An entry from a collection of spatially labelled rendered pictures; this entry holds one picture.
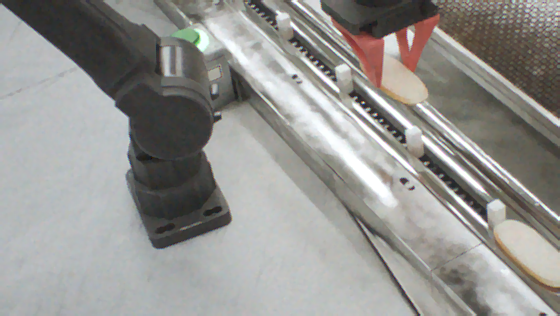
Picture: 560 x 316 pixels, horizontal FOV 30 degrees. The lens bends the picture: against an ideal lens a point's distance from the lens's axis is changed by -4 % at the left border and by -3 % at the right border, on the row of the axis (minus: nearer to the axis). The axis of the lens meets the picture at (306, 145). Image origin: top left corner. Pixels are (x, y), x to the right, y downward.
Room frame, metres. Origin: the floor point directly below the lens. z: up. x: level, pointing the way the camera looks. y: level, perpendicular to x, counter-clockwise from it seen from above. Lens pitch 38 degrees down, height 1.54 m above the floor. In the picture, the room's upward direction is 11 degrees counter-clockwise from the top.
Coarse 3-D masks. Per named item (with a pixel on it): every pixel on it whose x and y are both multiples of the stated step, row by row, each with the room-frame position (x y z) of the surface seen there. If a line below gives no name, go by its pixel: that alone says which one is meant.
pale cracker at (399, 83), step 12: (384, 60) 0.88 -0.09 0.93; (396, 60) 0.88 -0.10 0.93; (384, 72) 0.86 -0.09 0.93; (396, 72) 0.86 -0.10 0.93; (408, 72) 0.86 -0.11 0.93; (384, 84) 0.85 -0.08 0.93; (396, 84) 0.84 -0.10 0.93; (408, 84) 0.84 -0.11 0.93; (420, 84) 0.84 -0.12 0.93; (396, 96) 0.83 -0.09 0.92; (408, 96) 0.82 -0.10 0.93; (420, 96) 0.82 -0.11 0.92
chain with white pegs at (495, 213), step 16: (288, 16) 1.10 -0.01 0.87; (288, 32) 1.09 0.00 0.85; (304, 48) 1.07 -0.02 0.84; (320, 64) 1.03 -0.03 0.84; (336, 80) 1.00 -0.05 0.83; (352, 96) 0.96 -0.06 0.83; (368, 112) 0.93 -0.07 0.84; (416, 128) 0.84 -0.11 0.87; (416, 144) 0.83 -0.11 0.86; (432, 160) 0.82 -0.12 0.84; (464, 192) 0.77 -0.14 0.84; (480, 208) 0.74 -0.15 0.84; (496, 208) 0.70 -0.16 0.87
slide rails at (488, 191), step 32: (320, 32) 1.08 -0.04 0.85; (352, 64) 1.00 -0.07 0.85; (384, 96) 0.93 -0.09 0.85; (384, 128) 0.88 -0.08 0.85; (416, 160) 0.82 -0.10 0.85; (448, 160) 0.81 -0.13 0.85; (448, 192) 0.76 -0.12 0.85; (480, 192) 0.75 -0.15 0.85; (480, 224) 0.71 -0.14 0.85; (544, 288) 0.61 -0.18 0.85
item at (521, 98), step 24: (480, 24) 0.97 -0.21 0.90; (504, 24) 0.95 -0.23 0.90; (528, 24) 0.94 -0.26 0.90; (552, 24) 0.93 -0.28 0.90; (456, 48) 0.92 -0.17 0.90; (480, 48) 0.93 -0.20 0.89; (504, 48) 0.91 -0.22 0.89; (528, 48) 0.90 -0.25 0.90; (480, 72) 0.89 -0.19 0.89; (504, 72) 0.88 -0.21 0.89; (528, 96) 0.83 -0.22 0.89; (552, 96) 0.82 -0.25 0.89; (552, 120) 0.78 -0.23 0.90
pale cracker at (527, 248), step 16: (496, 224) 0.70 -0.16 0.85; (512, 224) 0.69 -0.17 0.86; (512, 240) 0.67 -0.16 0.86; (528, 240) 0.67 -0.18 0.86; (544, 240) 0.66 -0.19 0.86; (512, 256) 0.66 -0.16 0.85; (528, 256) 0.65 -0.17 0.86; (544, 256) 0.64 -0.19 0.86; (528, 272) 0.63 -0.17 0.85; (544, 272) 0.62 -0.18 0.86
